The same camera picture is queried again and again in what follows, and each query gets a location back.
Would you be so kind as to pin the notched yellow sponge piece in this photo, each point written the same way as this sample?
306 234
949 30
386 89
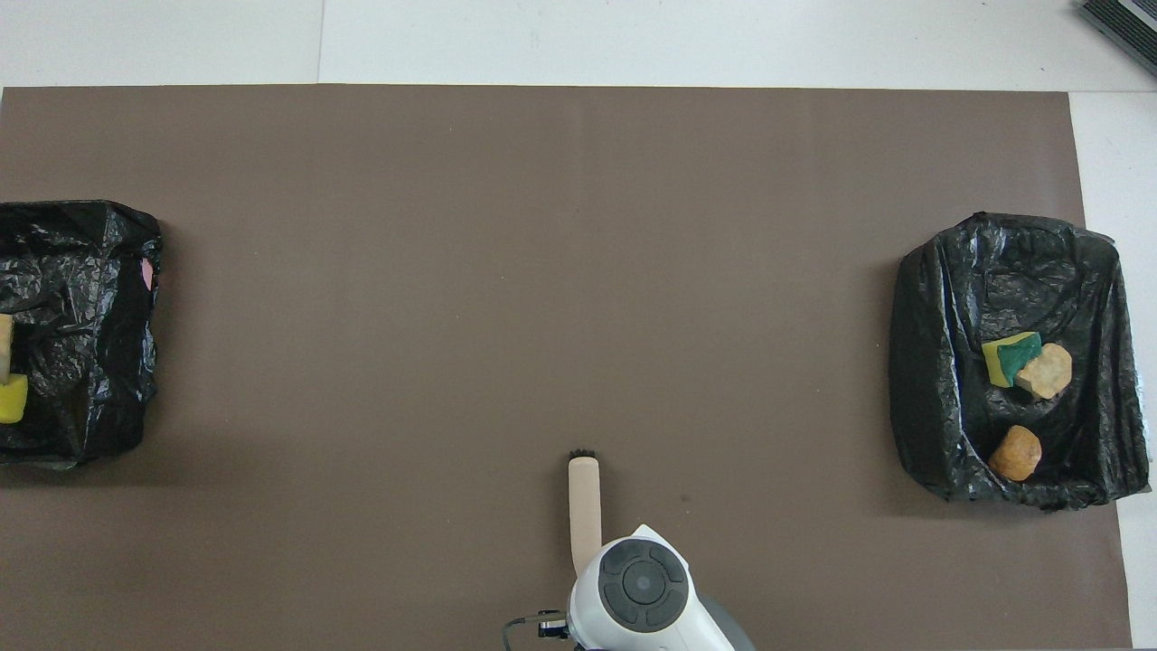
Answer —
11 400

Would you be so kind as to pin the curved yellow green sponge wedge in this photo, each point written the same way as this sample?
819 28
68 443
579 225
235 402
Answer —
1003 359

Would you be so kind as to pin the brown oval foam chunk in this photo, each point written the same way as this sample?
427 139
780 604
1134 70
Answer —
1015 454

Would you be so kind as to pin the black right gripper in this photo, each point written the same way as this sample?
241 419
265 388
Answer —
553 626

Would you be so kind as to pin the tan foam chunk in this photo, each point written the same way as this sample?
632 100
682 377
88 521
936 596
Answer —
5 344

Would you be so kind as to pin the beige hand brush black bristles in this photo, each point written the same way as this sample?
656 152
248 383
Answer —
584 506

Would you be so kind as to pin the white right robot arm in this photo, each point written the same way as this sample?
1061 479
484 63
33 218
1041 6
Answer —
642 588

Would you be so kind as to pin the brown table mat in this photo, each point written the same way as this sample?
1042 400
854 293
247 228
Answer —
452 226

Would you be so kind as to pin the grey ribbed device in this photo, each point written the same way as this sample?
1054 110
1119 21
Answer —
1130 23

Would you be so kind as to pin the pale beige foam chunk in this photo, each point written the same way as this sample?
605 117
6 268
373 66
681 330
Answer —
1047 371

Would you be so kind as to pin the black bagged bin pink spot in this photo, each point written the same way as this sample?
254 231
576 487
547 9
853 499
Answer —
90 271

